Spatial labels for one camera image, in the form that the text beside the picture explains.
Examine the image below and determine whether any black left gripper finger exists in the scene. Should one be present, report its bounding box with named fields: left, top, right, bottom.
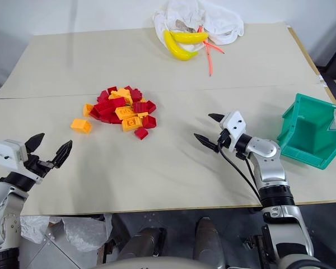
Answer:
left=50, top=140, right=73, bottom=169
left=24, top=133, right=45, bottom=155

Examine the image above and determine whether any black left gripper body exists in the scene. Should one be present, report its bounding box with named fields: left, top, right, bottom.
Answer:
left=24, top=152, right=59, bottom=179

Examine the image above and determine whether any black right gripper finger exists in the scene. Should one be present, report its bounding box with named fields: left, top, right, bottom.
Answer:
left=193, top=133, right=220, bottom=154
left=208, top=113, right=226, bottom=124

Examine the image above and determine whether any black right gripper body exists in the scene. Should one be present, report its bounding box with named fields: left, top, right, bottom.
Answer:
left=217, top=127, right=236, bottom=154

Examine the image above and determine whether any teal plastic bin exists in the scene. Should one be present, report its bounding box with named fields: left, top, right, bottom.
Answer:
left=276, top=92, right=336, bottom=171

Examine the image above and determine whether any white crumpled plastic bag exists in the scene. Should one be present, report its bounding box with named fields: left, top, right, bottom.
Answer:
left=20, top=215, right=63, bottom=245
left=62, top=214, right=113, bottom=253

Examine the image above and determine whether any yellow toy banana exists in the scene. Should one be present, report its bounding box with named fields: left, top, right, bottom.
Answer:
left=163, top=29, right=199, bottom=61
left=170, top=31, right=209, bottom=44

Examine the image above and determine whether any white crumpled cloth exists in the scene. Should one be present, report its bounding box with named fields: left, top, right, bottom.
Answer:
left=152, top=0, right=245, bottom=53

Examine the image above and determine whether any dark rounded shape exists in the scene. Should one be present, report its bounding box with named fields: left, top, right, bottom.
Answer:
left=116, top=227, right=167, bottom=265
left=193, top=216, right=226, bottom=269

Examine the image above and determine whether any dark brown furniture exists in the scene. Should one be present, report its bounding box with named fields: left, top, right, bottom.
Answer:
left=315, top=8, right=336, bottom=105

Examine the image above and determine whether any cream robot torso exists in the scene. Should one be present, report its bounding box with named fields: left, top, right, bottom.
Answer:
left=95, top=256, right=226, bottom=269

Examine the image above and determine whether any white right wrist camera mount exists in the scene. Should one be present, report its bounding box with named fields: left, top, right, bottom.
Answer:
left=221, top=110, right=248, bottom=147

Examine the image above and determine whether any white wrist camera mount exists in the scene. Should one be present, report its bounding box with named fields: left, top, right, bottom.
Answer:
left=221, top=110, right=248, bottom=147
left=0, top=138, right=43, bottom=185

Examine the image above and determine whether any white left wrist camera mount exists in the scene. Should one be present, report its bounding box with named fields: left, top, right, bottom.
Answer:
left=0, top=138, right=43, bottom=185

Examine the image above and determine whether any long black wrist cable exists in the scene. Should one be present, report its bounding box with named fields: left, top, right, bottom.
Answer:
left=217, top=140, right=263, bottom=202

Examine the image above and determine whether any short black wrist cable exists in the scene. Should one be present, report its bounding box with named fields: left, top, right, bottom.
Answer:
left=242, top=156, right=260, bottom=193

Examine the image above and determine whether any black table bracket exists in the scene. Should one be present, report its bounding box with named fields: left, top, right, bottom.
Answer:
left=244, top=224, right=276, bottom=259

